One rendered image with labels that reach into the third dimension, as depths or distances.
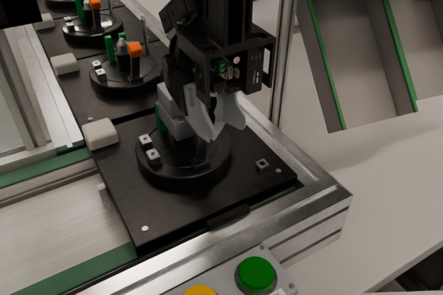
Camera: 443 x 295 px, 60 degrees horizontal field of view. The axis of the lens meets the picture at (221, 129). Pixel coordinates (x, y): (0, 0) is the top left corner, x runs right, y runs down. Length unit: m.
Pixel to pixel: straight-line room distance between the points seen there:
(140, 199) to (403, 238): 0.40
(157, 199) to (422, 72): 0.49
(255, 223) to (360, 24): 0.37
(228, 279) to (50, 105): 0.46
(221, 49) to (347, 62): 0.35
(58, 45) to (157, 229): 0.57
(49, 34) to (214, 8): 0.72
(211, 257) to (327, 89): 0.29
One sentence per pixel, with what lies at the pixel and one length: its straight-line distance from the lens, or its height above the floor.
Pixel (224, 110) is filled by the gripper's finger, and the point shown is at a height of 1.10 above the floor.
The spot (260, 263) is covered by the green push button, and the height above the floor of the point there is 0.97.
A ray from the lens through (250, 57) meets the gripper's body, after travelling 0.34.
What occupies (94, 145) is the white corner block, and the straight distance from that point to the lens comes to 0.60.
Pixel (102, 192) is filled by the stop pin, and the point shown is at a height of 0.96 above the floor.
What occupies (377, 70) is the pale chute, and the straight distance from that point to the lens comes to 0.67.
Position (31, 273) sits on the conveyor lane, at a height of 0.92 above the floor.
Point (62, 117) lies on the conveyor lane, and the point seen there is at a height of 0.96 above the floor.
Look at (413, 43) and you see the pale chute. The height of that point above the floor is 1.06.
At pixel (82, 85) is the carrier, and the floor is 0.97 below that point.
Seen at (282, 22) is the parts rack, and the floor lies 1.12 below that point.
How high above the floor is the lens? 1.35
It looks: 39 degrees down
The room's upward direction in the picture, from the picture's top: straight up
